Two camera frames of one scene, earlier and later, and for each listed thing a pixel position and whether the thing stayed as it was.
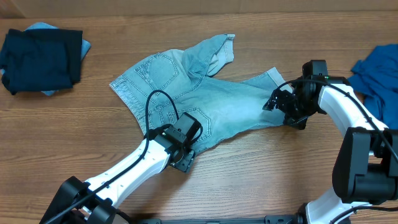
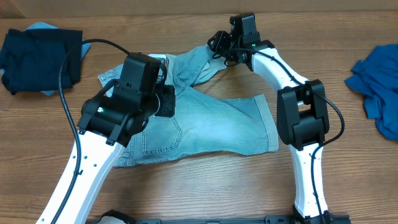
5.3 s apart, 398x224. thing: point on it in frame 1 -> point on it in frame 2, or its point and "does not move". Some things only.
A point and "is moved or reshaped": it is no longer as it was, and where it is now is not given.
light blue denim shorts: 160,91 is moved or reshaped
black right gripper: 286,104 -> 219,40
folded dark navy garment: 41,60 does not move
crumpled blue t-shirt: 376,77 does not move
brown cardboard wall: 41,9 does not move
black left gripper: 185,162 -> 168,101
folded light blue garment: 85,48 does not move
